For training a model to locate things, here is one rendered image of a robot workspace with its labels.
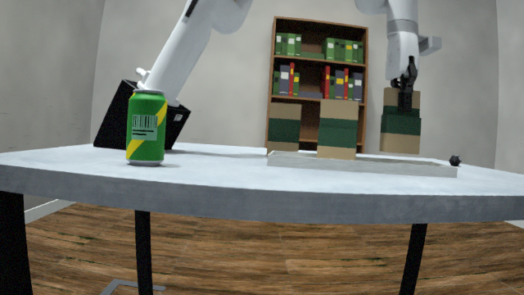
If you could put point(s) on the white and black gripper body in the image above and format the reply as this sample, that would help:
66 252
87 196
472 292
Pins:
397 61

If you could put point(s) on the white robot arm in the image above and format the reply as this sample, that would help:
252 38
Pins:
192 33

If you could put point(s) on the tan and green flat pack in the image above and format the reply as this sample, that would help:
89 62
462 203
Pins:
284 127
338 128
400 130

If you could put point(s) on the green drink can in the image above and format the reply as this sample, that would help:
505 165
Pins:
145 142

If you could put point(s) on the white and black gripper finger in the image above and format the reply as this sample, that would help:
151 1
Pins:
395 84
406 88

